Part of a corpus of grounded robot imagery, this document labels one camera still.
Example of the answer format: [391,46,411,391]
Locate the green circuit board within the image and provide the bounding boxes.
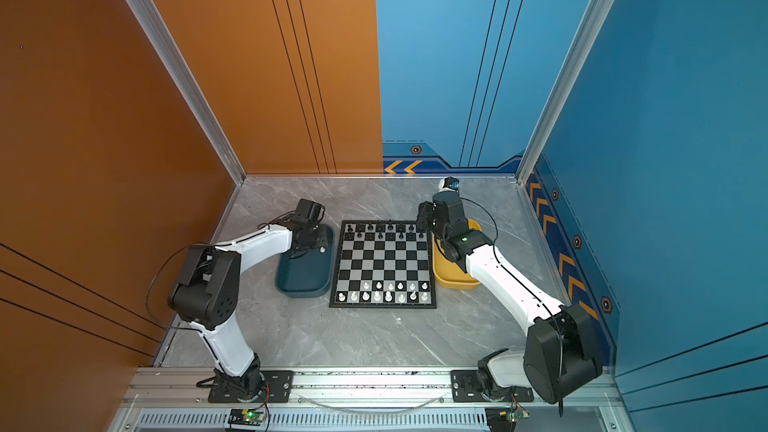
[227,408,268,429]
[499,409,518,424]

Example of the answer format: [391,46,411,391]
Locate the teal plastic tray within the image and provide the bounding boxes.
[275,224,335,298]

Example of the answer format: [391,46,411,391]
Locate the left green circuit board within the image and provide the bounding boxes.
[227,408,268,429]

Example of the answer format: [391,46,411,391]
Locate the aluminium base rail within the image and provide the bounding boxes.
[122,365,625,409]

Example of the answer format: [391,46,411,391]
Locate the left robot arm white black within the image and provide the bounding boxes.
[168,224,334,403]

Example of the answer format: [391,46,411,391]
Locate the right green circuit board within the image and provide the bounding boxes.
[499,409,518,424]

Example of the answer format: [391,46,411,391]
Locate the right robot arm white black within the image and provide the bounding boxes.
[417,177,603,406]

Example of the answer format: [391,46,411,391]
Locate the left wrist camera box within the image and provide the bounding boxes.
[290,198,325,228]

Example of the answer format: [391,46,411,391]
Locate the yellow plastic tray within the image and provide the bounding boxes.
[432,236,480,290]

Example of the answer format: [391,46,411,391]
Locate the black and white chessboard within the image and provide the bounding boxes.
[329,220,437,310]

